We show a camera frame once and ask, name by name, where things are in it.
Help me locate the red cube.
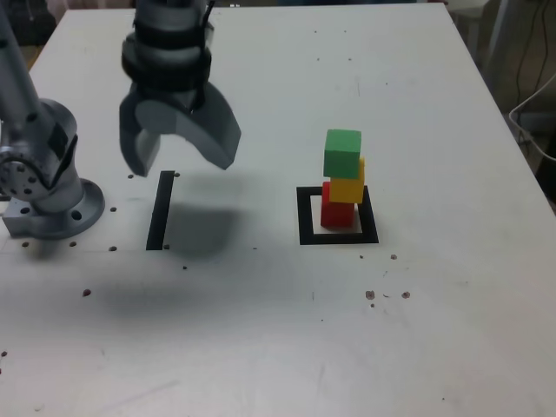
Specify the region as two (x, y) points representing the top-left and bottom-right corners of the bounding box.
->
(320, 181), (356, 230)

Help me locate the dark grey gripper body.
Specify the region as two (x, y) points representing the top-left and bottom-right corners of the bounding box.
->
(139, 88), (198, 112)

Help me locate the white stool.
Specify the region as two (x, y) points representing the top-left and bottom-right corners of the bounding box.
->
(447, 0), (491, 49)

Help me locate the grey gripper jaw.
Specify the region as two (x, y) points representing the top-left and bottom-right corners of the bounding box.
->
(134, 81), (243, 171)

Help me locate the white cable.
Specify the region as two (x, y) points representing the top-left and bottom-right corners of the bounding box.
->
(508, 72), (556, 164)

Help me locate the white post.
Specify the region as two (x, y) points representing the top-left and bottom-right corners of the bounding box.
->
(485, 0), (518, 88)

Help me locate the black tape strip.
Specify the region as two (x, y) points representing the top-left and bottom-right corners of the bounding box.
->
(145, 170), (176, 252)

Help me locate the black tape square outline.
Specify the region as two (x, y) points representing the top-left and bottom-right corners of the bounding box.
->
(296, 185), (380, 246)

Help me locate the yellow cube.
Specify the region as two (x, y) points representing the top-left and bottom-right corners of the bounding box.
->
(328, 156), (367, 206)

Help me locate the green cube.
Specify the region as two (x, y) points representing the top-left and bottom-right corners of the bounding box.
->
(322, 129), (363, 180)

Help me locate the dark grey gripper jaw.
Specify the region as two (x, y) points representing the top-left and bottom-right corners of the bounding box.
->
(118, 83), (163, 177)

